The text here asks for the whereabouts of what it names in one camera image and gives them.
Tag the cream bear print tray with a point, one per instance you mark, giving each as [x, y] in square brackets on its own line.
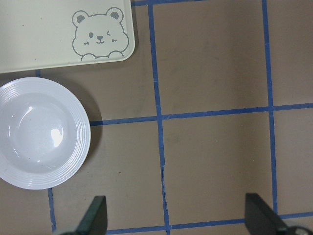
[42, 34]

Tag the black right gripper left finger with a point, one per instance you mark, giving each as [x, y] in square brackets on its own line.
[95, 220]

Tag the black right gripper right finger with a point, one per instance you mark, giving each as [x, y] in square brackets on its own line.
[260, 219]

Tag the white ridged plate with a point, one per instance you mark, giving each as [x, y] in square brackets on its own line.
[44, 133]

